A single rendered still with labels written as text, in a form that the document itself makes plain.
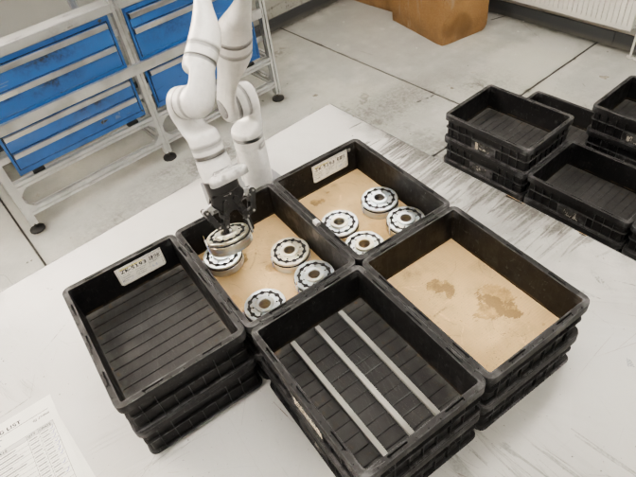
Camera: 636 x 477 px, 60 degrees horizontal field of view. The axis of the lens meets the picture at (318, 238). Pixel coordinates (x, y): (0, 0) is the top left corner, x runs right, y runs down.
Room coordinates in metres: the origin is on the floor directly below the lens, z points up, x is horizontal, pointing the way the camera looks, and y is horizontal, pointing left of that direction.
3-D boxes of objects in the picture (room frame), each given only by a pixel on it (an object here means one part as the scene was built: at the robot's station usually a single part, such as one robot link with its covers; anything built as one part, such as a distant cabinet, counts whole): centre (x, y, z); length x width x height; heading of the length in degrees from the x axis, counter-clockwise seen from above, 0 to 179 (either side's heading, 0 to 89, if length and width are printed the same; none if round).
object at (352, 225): (1.07, -0.06, 0.86); 0.10 x 0.10 x 0.01
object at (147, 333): (0.82, 0.41, 0.87); 0.40 x 0.30 x 0.11; 28
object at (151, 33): (3.01, 0.46, 0.60); 0.72 x 0.03 x 0.56; 124
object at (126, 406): (0.82, 0.41, 0.92); 0.40 x 0.30 x 0.02; 28
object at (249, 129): (1.38, 0.15, 1.05); 0.09 x 0.09 x 0.17; 32
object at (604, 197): (1.47, -1.05, 0.31); 0.40 x 0.30 x 0.34; 34
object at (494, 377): (0.75, -0.31, 0.92); 0.40 x 0.30 x 0.02; 28
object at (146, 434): (0.82, 0.41, 0.76); 0.40 x 0.30 x 0.12; 28
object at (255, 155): (1.38, 0.15, 0.89); 0.09 x 0.09 x 0.17; 42
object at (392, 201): (1.14, -0.19, 0.86); 0.10 x 0.10 x 0.01
